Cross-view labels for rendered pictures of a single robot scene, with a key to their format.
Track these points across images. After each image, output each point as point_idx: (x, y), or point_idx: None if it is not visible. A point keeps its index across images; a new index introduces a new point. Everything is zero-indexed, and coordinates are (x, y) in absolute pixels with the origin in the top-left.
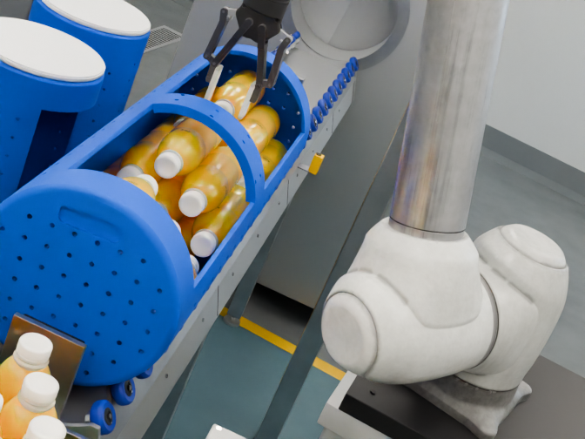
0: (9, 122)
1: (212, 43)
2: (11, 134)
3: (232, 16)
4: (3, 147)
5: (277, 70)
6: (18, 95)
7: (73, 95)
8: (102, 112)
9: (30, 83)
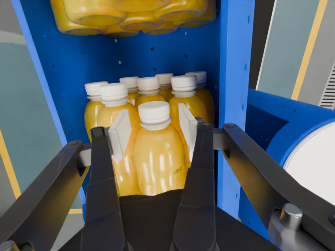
0: (295, 107)
1: (241, 140)
2: (285, 107)
3: (282, 238)
4: (280, 103)
5: (46, 168)
6: (312, 114)
7: (283, 143)
8: (250, 204)
9: (319, 119)
